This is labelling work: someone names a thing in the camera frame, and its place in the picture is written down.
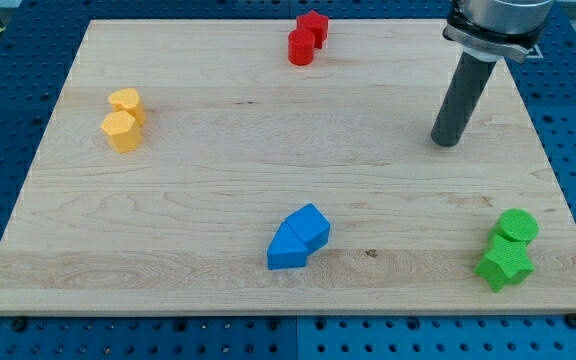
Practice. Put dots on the blue cube block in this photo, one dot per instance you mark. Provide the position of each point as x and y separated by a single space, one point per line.
310 226

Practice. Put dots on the green cylinder block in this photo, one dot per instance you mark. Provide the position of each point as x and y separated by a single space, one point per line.
516 225

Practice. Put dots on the yellow hexagon block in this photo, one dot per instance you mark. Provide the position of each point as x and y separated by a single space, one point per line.
122 131

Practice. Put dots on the light wooden board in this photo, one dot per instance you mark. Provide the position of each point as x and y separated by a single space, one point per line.
237 139

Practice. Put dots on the blue triangle block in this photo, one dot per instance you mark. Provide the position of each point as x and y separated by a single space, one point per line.
286 249

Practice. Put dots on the dark grey cylindrical pointer rod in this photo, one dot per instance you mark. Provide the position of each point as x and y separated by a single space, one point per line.
467 85

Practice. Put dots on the green star block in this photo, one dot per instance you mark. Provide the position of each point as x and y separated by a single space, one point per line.
504 262

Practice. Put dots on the red cylinder block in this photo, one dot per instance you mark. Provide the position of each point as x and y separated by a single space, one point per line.
301 44

